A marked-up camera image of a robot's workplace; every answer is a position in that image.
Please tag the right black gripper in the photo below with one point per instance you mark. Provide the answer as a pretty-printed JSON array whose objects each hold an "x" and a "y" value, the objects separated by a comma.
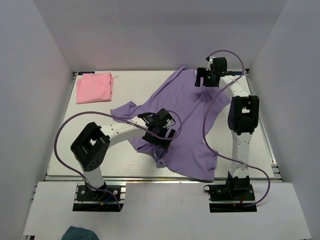
[{"x": 202, "y": 72}]

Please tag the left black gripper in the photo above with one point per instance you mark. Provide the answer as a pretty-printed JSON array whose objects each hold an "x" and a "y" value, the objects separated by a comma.
[{"x": 163, "y": 143}]

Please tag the purple t shirt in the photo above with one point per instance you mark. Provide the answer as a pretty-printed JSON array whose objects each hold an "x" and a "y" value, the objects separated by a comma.
[{"x": 198, "y": 108}]

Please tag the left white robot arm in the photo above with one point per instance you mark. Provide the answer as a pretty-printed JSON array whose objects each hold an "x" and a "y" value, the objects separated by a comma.
[{"x": 91, "y": 145}]

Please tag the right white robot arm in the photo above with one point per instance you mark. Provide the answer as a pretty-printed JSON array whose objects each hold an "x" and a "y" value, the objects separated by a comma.
[{"x": 242, "y": 120}]

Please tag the blue table label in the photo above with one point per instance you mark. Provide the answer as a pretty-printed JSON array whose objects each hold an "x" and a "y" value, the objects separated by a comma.
[{"x": 237, "y": 73}]

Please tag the folded pink t shirt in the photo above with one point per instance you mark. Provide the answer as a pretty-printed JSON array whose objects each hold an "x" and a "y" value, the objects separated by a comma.
[{"x": 93, "y": 88}]

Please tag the dark teal cloth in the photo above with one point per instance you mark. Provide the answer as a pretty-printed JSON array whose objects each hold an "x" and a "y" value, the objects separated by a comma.
[{"x": 79, "y": 233}]

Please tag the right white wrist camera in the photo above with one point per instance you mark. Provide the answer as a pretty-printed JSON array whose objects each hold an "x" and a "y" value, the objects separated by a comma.
[{"x": 209, "y": 63}]

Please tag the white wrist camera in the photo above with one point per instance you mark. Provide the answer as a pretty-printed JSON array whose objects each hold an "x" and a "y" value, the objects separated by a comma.
[
  {"x": 170, "y": 123},
  {"x": 209, "y": 63}
]

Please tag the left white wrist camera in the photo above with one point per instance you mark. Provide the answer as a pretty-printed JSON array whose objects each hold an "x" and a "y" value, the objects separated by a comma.
[{"x": 170, "y": 123}]

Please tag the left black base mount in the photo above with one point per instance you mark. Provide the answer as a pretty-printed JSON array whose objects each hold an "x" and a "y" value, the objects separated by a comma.
[{"x": 88, "y": 200}]

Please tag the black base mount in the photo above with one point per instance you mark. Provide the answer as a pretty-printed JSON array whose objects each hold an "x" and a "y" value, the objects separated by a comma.
[
  {"x": 88, "y": 200},
  {"x": 230, "y": 197}
]

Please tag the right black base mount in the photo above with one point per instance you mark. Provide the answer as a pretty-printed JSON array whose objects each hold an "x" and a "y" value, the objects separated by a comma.
[{"x": 230, "y": 197}]

